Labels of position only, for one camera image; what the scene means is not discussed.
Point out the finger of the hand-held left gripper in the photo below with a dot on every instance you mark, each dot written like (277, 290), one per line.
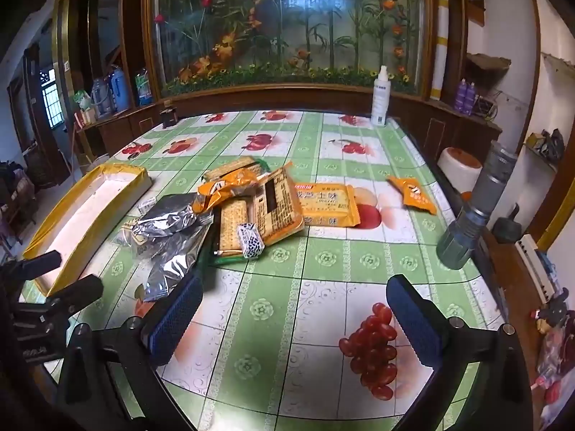
(76, 294)
(40, 262)

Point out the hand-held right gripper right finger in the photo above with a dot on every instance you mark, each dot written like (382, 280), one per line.
(413, 318)

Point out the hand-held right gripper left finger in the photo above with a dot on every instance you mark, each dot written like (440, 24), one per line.
(177, 318)

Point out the silver foil packet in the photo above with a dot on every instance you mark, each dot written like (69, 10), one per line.
(170, 222)
(175, 265)

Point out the yellow transparent plastic bag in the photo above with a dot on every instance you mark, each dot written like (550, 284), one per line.
(90, 206)

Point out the clear plastic packet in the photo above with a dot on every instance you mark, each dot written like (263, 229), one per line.
(132, 233)

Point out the blue white milk candy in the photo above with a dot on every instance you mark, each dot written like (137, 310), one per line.
(249, 240)

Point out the orange cracker packet black strip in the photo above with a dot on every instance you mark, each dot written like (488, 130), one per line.
(276, 211)

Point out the green checkered fruit tablecloth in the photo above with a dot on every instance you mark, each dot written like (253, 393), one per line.
(314, 256)

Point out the small orange snack packet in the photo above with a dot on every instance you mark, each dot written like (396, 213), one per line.
(413, 195)

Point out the grey flashlight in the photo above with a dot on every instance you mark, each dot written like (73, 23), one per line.
(476, 206)

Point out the white power strip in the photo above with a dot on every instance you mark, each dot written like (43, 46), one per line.
(537, 265)

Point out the crumpled orange snack packet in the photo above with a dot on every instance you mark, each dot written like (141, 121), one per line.
(224, 188)

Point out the red pink plastic bag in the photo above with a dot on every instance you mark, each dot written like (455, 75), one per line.
(557, 368)

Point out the yellow cardboard box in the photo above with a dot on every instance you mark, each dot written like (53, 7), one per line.
(87, 117)

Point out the white orange plastic stool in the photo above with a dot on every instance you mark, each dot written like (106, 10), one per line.
(460, 166)

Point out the lattice window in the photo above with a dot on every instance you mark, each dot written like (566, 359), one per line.
(50, 98)

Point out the green white bag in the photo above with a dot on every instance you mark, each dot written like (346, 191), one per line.
(82, 99)

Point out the grey thermos flask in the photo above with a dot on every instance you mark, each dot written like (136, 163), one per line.
(101, 96)

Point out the blue thermos flask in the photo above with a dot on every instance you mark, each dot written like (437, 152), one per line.
(118, 87)

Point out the green label water bottle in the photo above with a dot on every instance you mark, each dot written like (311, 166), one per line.
(143, 86)

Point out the dark crumpled bag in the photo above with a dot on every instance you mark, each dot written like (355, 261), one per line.
(548, 143)

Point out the white spray bottle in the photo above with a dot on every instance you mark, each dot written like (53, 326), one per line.
(379, 98)

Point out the purple bottle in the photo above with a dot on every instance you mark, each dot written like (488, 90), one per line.
(470, 98)
(460, 95)

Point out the white yellow striped roll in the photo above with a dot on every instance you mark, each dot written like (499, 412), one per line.
(441, 45)

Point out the floral decorative glass panel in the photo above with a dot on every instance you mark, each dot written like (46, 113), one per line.
(292, 31)

